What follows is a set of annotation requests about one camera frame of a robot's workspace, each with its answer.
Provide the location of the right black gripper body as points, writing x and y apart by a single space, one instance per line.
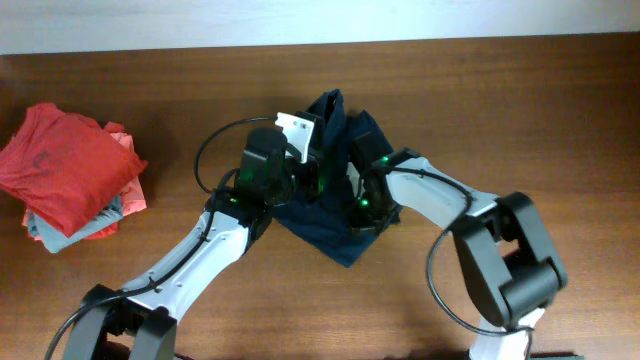
368 212

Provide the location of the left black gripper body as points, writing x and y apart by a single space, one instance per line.
307 175

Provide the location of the dark blue shorts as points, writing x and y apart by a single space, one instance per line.
323 221

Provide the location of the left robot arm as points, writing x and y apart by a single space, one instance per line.
139 321

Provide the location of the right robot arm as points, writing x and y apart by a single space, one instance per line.
511 268

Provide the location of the red bottom folded garment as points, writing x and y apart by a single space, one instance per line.
105 232

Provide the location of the red folded shirt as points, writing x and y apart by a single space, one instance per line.
65 167

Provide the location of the grey folded shirt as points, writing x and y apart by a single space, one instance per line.
55 241

